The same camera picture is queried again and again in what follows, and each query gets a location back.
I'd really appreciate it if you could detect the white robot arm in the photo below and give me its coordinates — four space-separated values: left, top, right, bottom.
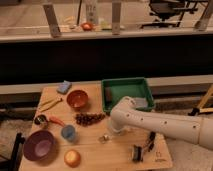
109 96 213 150

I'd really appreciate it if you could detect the red bowl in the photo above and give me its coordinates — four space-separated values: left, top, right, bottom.
66 90 88 109

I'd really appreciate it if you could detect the purple bowl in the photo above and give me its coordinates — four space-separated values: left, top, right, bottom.
23 130 55 161

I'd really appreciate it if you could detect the grey sponge in tray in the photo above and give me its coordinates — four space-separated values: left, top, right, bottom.
134 97 148 108

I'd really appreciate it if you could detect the bunch of dark grapes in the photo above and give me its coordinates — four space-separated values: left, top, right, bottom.
75 113 105 127

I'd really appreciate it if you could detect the green plastic tray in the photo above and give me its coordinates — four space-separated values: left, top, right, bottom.
101 77 155 114

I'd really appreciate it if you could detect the dark brown block in tray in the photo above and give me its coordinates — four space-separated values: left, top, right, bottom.
105 87 112 102

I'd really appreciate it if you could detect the blue cup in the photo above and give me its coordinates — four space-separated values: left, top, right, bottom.
61 125 76 142

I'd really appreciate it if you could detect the orange round fruit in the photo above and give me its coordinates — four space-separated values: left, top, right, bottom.
64 150 81 168

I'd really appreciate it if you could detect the orange carrot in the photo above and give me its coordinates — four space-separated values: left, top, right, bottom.
49 116 65 127

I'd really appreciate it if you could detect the blue sponge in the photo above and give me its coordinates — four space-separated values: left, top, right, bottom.
57 81 72 94

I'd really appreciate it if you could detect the red object on shelf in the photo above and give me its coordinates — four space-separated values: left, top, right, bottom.
81 22 94 31

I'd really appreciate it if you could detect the black chair at left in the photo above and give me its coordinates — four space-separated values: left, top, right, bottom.
0 133 25 171

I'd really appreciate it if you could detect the black office chair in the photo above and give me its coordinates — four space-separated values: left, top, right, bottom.
141 0 209 29

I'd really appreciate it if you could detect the black handled utensil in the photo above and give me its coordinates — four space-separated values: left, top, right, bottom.
144 132 156 152

